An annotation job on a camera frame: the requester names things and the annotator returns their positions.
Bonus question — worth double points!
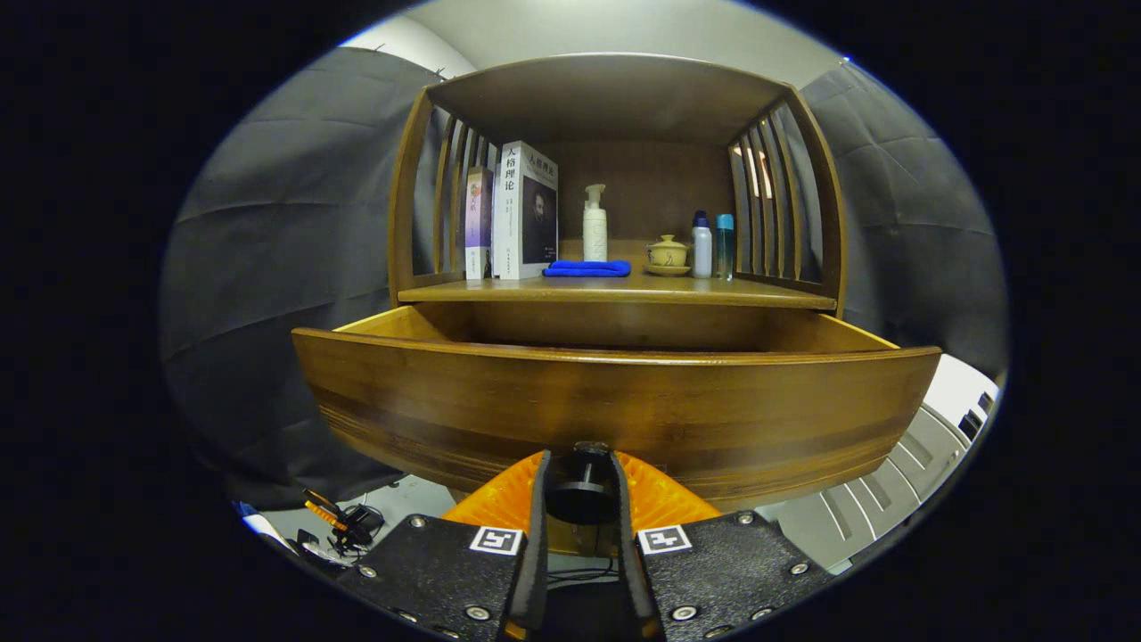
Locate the orange black tool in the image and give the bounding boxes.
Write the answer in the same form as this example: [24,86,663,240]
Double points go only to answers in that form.
[301,488,386,558]

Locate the white grey drawer unit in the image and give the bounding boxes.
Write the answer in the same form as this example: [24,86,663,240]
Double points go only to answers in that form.
[758,354,1001,576]

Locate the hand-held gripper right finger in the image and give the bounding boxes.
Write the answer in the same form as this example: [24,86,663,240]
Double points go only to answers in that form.
[609,449,834,642]

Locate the white pump bottle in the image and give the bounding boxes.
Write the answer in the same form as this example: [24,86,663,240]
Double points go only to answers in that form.
[583,184,609,263]

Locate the wooden countertop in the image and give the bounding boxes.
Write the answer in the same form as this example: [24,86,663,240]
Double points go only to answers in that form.
[398,263,839,311]

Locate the brown wooden cabinet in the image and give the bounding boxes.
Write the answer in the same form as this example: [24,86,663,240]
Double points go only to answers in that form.
[388,52,848,353]

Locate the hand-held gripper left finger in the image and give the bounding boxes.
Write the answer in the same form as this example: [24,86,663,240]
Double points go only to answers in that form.
[343,449,551,642]

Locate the blue folded cloth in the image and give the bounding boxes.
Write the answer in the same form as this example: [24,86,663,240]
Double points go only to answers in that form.
[543,259,632,278]

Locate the wooden drawer with black knob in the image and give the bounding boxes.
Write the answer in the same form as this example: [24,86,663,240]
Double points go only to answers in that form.
[291,301,943,527]

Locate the thick white portrait book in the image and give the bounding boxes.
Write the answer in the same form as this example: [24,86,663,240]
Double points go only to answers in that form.
[492,140,559,281]

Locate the thin purple book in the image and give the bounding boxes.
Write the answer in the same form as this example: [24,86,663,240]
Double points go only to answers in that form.
[464,166,495,281]

